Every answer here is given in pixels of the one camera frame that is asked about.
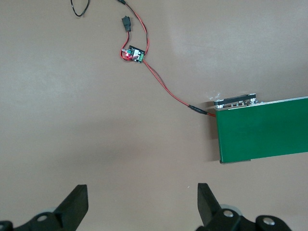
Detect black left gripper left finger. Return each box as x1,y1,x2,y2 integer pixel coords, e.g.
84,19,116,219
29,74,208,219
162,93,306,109
0,184,89,231

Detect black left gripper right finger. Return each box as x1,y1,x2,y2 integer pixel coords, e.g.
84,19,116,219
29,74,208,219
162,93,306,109
196,183,293,231

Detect green belt conveyor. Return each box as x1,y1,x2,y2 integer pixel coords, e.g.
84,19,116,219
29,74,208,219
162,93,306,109
208,92,308,165

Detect small green circuit board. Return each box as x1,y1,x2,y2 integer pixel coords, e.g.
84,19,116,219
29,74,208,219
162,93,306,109
121,45,146,65

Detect red black power lead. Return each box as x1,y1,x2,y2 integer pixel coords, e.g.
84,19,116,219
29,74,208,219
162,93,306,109
117,0,150,55

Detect red black motor wire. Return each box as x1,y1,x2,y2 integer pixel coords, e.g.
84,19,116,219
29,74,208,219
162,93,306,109
143,60,217,118

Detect small black inline switch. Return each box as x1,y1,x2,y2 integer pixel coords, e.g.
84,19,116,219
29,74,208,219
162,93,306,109
119,15,133,61

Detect thin black looped cable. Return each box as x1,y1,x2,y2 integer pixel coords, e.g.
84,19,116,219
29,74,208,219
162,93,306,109
70,0,91,17

